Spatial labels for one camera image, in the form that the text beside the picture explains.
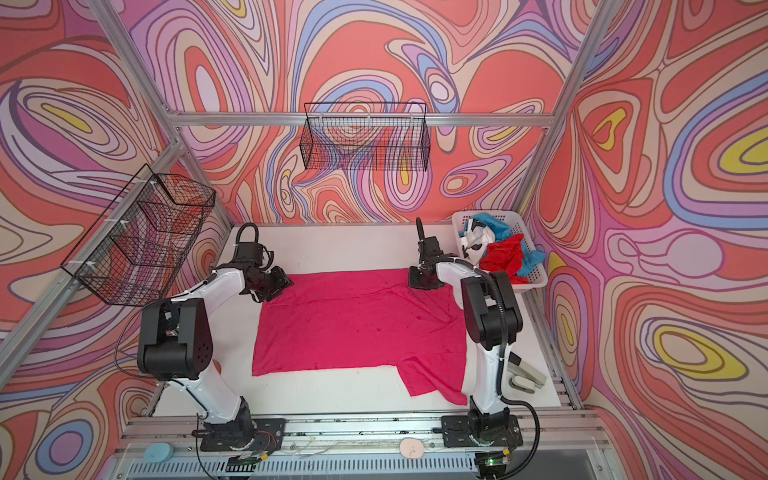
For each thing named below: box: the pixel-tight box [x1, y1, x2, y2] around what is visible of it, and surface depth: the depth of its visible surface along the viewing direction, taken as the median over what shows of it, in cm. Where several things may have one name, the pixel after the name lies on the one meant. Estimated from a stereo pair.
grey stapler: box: [507, 351, 547, 394], surface depth 81 cm
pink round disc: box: [400, 439, 424, 459], surface depth 72 cm
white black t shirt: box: [460, 218, 495, 266], surface depth 107 cm
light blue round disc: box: [143, 442, 174, 463], surface depth 71 cm
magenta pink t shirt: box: [253, 269, 469, 406], surface depth 93 cm
